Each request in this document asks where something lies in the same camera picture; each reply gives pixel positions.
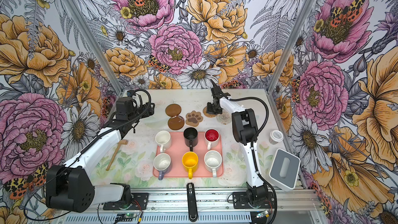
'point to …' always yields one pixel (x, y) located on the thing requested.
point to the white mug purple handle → (161, 162)
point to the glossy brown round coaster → (175, 123)
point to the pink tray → (201, 162)
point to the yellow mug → (189, 160)
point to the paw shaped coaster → (193, 118)
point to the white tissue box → (283, 170)
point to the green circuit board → (126, 216)
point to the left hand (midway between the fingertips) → (149, 110)
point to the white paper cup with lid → (275, 136)
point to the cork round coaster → (204, 111)
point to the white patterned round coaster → (224, 118)
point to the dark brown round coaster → (173, 110)
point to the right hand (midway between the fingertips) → (209, 115)
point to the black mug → (190, 135)
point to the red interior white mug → (211, 137)
